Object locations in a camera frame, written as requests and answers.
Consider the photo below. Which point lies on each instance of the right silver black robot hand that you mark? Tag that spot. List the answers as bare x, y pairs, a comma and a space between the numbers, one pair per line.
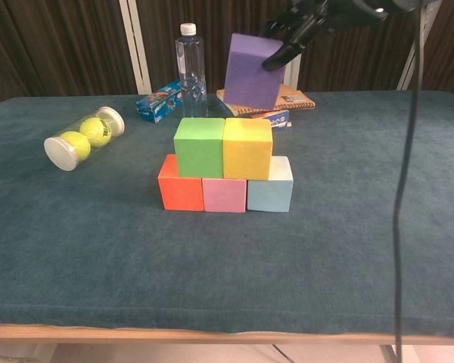
310, 22

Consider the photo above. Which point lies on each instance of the purple foam cube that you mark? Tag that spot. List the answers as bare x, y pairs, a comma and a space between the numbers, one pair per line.
251, 72

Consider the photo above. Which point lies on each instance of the yellow foam cube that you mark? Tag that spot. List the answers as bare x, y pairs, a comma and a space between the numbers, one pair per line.
246, 151

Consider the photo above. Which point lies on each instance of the green foam cube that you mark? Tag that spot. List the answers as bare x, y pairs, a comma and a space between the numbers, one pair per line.
198, 151

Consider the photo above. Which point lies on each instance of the light blue foam cube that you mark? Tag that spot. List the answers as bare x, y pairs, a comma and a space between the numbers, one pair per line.
270, 191

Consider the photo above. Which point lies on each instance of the pink foam cube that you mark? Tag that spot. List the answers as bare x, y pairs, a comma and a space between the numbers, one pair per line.
225, 194

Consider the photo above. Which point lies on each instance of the red foam cube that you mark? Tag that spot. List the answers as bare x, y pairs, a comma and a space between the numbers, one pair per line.
179, 193

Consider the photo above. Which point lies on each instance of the brown cardboard package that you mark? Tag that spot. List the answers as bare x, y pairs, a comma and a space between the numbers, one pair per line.
295, 100

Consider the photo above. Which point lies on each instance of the blue white card box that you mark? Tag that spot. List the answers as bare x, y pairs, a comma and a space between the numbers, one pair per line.
282, 118

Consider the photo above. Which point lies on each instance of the clear plastic water bottle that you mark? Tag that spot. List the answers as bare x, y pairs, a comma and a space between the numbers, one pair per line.
191, 75

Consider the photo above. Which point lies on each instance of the blue cookie box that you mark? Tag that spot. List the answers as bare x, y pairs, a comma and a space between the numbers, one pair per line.
159, 104

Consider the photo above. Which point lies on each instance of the yellow tennis ball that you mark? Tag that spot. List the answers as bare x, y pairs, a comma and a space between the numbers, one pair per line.
75, 143
95, 129

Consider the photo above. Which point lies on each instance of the blue felt table cloth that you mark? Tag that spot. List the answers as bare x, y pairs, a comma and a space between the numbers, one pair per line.
249, 272

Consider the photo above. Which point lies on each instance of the clear tennis ball tube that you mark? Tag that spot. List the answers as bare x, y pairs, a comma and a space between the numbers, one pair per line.
60, 153

